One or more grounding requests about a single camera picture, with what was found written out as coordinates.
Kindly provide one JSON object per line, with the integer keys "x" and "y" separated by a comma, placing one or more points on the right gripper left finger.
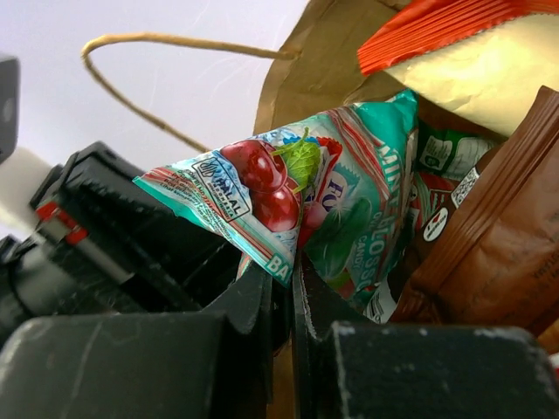
{"x": 214, "y": 363}

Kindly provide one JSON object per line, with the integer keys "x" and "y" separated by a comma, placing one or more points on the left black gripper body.
{"x": 103, "y": 245}

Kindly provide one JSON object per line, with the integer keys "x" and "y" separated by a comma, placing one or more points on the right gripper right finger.
{"x": 346, "y": 366}

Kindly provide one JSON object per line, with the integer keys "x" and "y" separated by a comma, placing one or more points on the mint green Fox's candy bag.
{"x": 334, "y": 186}

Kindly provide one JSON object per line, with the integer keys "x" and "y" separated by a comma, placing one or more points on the brown white chips bag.
{"x": 495, "y": 262}

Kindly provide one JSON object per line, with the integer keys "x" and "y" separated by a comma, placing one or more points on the red orange snack bag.
{"x": 474, "y": 65}

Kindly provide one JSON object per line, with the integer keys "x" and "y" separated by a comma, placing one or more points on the red cassava chips bag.
{"x": 428, "y": 193}

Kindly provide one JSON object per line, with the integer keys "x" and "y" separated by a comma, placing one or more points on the yellow green Fox's candy bag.
{"x": 449, "y": 153}

